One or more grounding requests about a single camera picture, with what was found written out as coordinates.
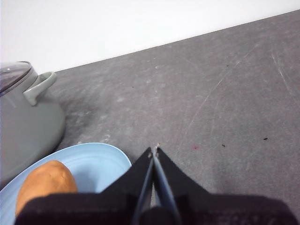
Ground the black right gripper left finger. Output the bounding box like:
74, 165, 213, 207
15, 147, 154, 225

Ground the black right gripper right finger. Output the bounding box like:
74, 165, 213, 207
152, 146, 297, 225

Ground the brown potato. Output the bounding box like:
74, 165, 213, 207
15, 160, 78, 218

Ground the glass lid with green knob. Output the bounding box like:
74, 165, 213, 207
0, 61, 32, 97

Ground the blue round plate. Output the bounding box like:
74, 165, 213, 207
0, 142, 132, 225

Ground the green electric steamer pot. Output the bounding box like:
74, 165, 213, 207
0, 61, 65, 188

